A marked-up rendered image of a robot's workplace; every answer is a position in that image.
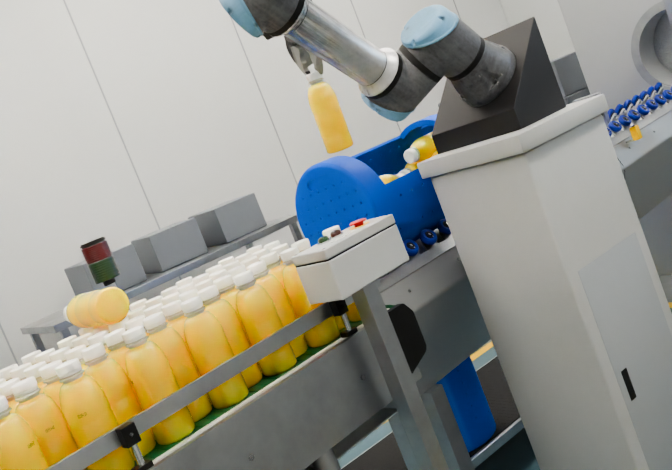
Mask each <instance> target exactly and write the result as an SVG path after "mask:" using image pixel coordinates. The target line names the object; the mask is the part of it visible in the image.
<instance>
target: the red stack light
mask: <svg viewBox="0 0 672 470"><path fill-rule="evenodd" d="M81 252H82V254H83V257H84V259H85V261H86V264H87V265H90V264H93V263H95V262H98V261H100V260H103V259H105V258H107V257H110V256H112V255H113V254H112V251H111V249H110V247H109V244H108V242H107V240H104V241H102V242H100V243H97V244H95V245H92V246H90V247H87V248H85V249H82V250H81Z"/></svg>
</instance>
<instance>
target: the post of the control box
mask: <svg viewBox="0 0 672 470"><path fill-rule="evenodd" d="M352 298H353V300H354V303H355V305H356V308H357V310H358V313H359V315H360V318H361V320H362V323H363V325H364V328H365V331H366V333H367V336H368V338H369V341H370V343H371V346H372V348H373V351H374V353H375V356H376V358H377V361H378V363H379V366H380V369H381V371H382V374H383V376H384V379H385V381H386V384H387V386H388V389H389V391H390V394H391V396H392V399H393V401H394V404H395V406H396V409H397V412H398V414H399V417H400V419H401V422H402V424H403V427H404V429H405V432H406V434H407V437H408V439H409V442H410V444H411V447H412V450H413V452H414V455H415V457H416V460H417V462H418V465H419V467H420V470H449V468H448V465H447V462H446V460H445V457H444V455H443V452H442V450H441V447H440V445H439V442H438V439H437V437H436V434H435V432H434V429H433V427H432V424H431V421H430V419H429V416H428V414H427V411H426V409H425V406H424V404H423V401H422V398H421V396H420V393H419V391H418V388H417V386H416V383H415V381H414V378H413V375H412V373H411V370H410V368H409V365H408V363H407V360H406V358H405V355H404V352H403V350H402V347H401V345H400V342H399V340H398V337H397V335H396V332H395V329H394V327H393V324H392V322H391V319H390V317H389V314H388V311H387V309H386V306H385V304H384V301H383V299H382V296H381V294H380V291H379V288H378V286H377V283H376V281H374V282H372V283H371V284H369V285H367V286H366V287H364V288H362V289H361V290H359V291H357V292H356V293H354V294H352Z"/></svg>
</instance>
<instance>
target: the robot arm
mask: <svg viewBox="0 0 672 470"><path fill-rule="evenodd" d="M219 2H220V4H221V5H222V7H223V8H224V9H225V11H226V12H227V13H228V14H229V15H230V16H231V18H232V19H233V20H234V21H235V22H236V23H237V24H238V25H239V26H240V27H242V28H243V29H244V30H245V31H246V32H247V33H249V34H250V35H252V36H253V37H256V38H259V37H260V36H264V37H265V38H266V39H267V40H270V39H271V38H273V37H279V36H282V35H285V36H284V38H285V43H286V48H287V50H288V53H289V54H290V56H291V58H292V59H293V61H294V63H296V65H297V66H298V68H299V69H300V70H301V71H302V72H303V74H304V75H305V76H306V75H308V74H311V73H310V71H309V69H308V67H309V66H310V65H312V64H314V69H315V70H317V71H318V72H319V73H320V74H323V62H322V60H323V61H325V62H327V63H328V64H330V65H331V66H333V67H334V68H336V69H337V70H339V71H341V72H342V73H344V74H345V75H347V76H348V77H350V78H352V79H353V80H355V81H356V82H358V87H359V90H360V92H361V98H362V100H363V101H364V102H365V104H366V105H367V106H368V107H370V108H371V109H372V110H373V111H376V112H377V114H379V115H381V116H382V117H384V118H386V119H388V120H391V121H395V122H400V121H403V120H404V119H406V118H407V117H408V116H409V115H410V113H412V112H414V111H415V109H416V107H417V106H418V105H419V104H420V102H421V101H422V100H423V99H424V98H425V97H426V96H427V95H428V93H429V92H430V91H431V90H432V89H433V88H434V87H435V86H436V84H437V83H438V82H439V81H440V80H441V79H442V78H443V77H444V76H445V77H446V78H448V79H449V80H450V81H451V83H452V84H453V86H454V88H455V89H456V91H457V92H458V94H459V96H460V98H461V99H462V100H463V101H464V102H466V103H467V104H468V105H470V106H472V107H480V106H483V105H486V104H488V103H490V102H491V101H493V100H494V99H495V98H497V97H498V96H499V95H500V94H501V93H502V92H503V91H504V89H505V88H506V87H507V85H508V84H509V82H510V80H511V79H512V77H513V74H514V71H515V67H516V58H515V56H514V54H513V53H512V52H511V51H510V50H509V49H507V48H506V47H505V46H502V45H498V44H496V43H493V42H491V41H488V40H485V39H483V38H482V37H481V36H479V35H478V34H477V33H476V32H475V31H474V30H472V29H471V28H470V27H469V26H468V25H467V24H465V23H464V22H463V21H462V20H461V19H459V18H458V16H457V15H456V14H455V13H453V12H451V11H449V10H448V9H447V8H446V7H444V6H442V5H431V6H427V7H425V8H423V9H421V10H420V11H418V12H417V13H416V14H415V15H413V16H412V17H411V18H410V19H409V21H408V22H407V23H406V25H405V26H404V30H402V32H401V37H400V38H401V42H402V45H401V46H400V47H399V49H398V50H397V51H394V50H393V49H391V48H382V49H379V48H378V47H376V46H375V45H373V44H372V43H370V42H369V41H368V40H366V39H365V38H363V37H362V36H361V35H359V34H358V33H356V32H355V31H353V30H352V29H351V28H349V27H348V26H346V25H345V24H343V23H342V22H341V21H339V20H338V19H336V18H335V17H333V16H332V15H331V14H329V13H328V12H326V11H325V10H323V9H322V8H321V7H319V6H318V5H316V4H315V3H314V2H312V0H219Z"/></svg>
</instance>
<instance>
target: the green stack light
mask: <svg viewBox="0 0 672 470"><path fill-rule="evenodd" d="M88 268H89V270H90V273H91V275H92V277H93V279H94V281H95V284H99V283H102V282H105V281H107V280H110V279H112V278H114V277H116V276H118V275H120V274H121V273H120V270H119V268H118V265H117V263H116V261H115V258H114V256H113V255H112V256H110V257H107V258H105V259H103V260H100V261H98V262H95V263H93V264H90V265H88Z"/></svg>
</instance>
